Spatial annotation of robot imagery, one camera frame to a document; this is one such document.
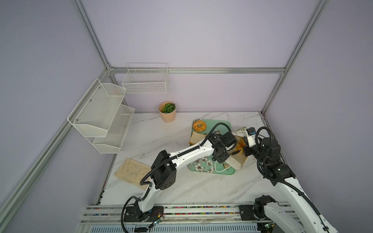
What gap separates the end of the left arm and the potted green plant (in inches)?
19.6

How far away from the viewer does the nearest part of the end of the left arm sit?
0.59 metres

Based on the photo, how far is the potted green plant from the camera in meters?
1.09
